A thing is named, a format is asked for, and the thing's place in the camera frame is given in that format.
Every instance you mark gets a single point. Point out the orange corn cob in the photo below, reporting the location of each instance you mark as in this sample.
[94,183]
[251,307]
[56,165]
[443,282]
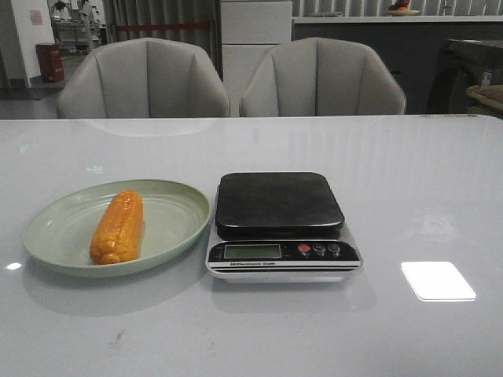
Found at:
[118,235]

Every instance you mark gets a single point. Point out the black silver kitchen scale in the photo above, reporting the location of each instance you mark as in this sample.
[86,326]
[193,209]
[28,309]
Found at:
[279,227]

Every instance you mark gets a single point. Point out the grey upholstered chair right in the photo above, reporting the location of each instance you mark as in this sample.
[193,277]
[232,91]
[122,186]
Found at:
[321,77]

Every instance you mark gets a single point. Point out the grey upholstered chair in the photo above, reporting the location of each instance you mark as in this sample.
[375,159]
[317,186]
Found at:
[321,77]
[144,78]

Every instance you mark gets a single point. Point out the grey upholstered chair left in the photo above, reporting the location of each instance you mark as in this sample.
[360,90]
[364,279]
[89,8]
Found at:
[144,78]

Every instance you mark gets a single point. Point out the white refrigerator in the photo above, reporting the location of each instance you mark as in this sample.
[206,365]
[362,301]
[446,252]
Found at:
[248,28]

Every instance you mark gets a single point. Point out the red barrier belt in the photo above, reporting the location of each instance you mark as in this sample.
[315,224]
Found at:
[165,27]

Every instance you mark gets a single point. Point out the green round plate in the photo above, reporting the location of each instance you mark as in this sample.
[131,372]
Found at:
[60,235]

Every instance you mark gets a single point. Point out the dark grey sideboard counter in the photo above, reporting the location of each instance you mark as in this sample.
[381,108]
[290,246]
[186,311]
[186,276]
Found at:
[408,45]

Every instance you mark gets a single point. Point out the red bin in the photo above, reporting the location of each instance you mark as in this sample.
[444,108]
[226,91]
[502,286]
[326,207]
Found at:
[50,62]

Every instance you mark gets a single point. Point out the dark appliance at right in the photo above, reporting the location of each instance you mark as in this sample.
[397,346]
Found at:
[463,63]

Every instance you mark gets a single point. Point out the beige cushion at right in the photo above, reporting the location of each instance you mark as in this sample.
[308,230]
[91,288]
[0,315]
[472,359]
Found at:
[485,100]

